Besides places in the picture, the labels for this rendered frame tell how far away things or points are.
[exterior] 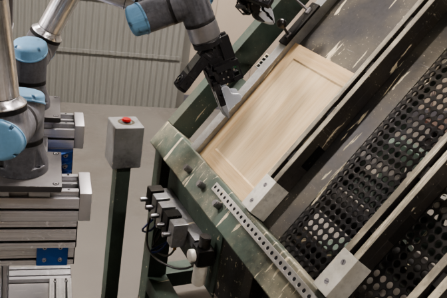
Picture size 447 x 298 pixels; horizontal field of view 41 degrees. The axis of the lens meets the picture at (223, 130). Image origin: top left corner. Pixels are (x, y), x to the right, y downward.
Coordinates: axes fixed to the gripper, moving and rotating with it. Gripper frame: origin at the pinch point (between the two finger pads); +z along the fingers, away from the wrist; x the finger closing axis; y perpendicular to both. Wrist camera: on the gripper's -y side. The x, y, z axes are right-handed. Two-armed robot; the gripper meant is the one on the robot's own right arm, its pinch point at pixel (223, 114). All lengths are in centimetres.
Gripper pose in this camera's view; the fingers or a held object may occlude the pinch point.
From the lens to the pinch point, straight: 150.1
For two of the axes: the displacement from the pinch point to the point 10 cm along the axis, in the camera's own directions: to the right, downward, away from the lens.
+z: 3.1, 8.4, 4.6
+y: 9.2, -3.9, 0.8
